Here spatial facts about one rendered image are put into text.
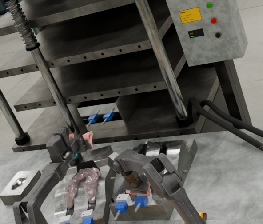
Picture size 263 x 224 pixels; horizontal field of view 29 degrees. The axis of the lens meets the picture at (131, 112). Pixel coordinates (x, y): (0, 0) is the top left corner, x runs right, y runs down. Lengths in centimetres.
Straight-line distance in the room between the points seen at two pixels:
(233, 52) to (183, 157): 62
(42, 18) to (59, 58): 24
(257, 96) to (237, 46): 188
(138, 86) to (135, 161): 105
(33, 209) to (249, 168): 97
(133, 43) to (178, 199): 116
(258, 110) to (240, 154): 187
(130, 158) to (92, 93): 116
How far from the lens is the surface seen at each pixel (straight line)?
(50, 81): 298
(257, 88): 455
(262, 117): 412
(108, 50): 274
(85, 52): 282
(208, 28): 257
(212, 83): 309
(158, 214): 214
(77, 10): 274
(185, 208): 173
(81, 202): 237
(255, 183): 218
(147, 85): 276
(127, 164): 185
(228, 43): 258
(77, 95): 299
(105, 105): 293
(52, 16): 284
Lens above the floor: 215
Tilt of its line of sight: 26 degrees down
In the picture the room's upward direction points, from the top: 23 degrees counter-clockwise
